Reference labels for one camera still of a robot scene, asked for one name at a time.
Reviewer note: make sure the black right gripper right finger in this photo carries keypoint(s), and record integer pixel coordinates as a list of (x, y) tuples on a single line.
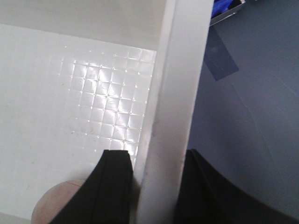
[(207, 197)]

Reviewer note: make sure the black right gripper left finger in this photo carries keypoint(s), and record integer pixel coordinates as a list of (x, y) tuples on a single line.
[(104, 198)]

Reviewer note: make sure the white plastic Totelife crate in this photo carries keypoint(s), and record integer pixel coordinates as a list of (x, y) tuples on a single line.
[(78, 77)]

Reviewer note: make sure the blue bin upper left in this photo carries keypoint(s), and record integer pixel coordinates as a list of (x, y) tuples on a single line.
[(223, 9)]

